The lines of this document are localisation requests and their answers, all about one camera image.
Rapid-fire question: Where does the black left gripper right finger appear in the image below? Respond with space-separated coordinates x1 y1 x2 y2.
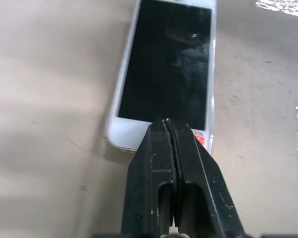
166 119 246 238

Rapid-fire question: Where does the white smartphone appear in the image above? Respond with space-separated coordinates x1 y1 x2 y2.
106 0 217 152

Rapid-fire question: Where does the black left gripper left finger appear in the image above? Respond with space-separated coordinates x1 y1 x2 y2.
121 119 177 238

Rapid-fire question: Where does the clear plastic phone case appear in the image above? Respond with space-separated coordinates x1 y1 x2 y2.
193 29 217 154

